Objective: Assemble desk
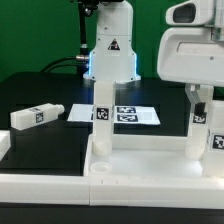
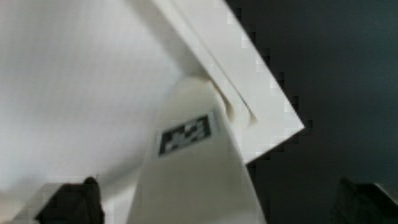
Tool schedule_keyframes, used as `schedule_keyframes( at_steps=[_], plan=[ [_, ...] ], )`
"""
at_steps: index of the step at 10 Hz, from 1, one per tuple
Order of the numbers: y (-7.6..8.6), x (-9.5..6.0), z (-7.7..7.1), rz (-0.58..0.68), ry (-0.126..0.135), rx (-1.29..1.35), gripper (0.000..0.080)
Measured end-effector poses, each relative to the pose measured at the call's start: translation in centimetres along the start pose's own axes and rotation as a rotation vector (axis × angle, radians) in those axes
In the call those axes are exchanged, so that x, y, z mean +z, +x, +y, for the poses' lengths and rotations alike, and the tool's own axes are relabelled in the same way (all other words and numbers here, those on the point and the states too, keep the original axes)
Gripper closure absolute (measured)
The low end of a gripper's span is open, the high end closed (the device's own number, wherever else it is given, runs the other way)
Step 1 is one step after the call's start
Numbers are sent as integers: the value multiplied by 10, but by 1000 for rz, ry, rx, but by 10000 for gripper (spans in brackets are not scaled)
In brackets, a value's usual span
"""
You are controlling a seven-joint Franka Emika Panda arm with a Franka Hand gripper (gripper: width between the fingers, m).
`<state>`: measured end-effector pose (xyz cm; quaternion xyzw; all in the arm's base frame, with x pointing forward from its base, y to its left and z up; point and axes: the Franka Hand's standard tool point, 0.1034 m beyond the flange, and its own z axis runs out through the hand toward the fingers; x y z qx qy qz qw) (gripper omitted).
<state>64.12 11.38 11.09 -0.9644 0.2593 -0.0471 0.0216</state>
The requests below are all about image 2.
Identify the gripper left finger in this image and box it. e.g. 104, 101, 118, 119
11, 175, 107, 224

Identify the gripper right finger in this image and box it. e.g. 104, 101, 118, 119
331, 178, 398, 224

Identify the white leg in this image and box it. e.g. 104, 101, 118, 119
128, 78, 267, 224

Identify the white square desk top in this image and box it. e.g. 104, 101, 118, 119
0, 0, 304, 224

